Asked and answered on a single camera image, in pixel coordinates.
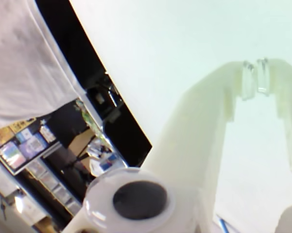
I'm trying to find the clear plastic drawer stack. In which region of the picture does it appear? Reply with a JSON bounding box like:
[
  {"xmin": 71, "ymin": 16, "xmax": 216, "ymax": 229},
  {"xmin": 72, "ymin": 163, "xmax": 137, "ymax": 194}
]
[{"xmin": 26, "ymin": 159, "xmax": 85, "ymax": 219}]

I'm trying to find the white plastic bag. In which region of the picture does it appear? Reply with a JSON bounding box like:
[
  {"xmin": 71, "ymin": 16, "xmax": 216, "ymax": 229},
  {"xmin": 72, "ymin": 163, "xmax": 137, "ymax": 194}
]
[{"xmin": 87, "ymin": 137, "xmax": 127, "ymax": 177}]

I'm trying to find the person's white t-shirt torso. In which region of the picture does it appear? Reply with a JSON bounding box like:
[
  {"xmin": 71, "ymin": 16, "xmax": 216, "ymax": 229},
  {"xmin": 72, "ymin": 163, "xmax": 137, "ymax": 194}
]
[{"xmin": 0, "ymin": 0, "xmax": 87, "ymax": 122}]

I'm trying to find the light wooden folding table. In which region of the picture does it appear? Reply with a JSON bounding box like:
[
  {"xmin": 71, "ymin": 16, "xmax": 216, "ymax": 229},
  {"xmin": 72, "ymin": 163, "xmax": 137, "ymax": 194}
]
[{"xmin": 69, "ymin": 131, "xmax": 97, "ymax": 161}]

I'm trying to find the shelf with colourful boxes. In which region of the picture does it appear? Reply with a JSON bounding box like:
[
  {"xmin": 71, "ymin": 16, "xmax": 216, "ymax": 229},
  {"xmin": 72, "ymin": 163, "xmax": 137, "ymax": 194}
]
[{"xmin": 0, "ymin": 117, "xmax": 62, "ymax": 176}]

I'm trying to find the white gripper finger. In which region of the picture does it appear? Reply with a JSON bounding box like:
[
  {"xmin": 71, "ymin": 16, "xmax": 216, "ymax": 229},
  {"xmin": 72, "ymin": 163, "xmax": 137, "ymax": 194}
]
[
  {"xmin": 140, "ymin": 60, "xmax": 257, "ymax": 233},
  {"xmin": 256, "ymin": 57, "xmax": 292, "ymax": 173}
]

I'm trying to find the black glossy panel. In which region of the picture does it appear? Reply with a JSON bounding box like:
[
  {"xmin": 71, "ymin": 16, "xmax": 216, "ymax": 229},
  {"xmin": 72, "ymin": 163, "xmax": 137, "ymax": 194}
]
[{"xmin": 103, "ymin": 116, "xmax": 153, "ymax": 168}]

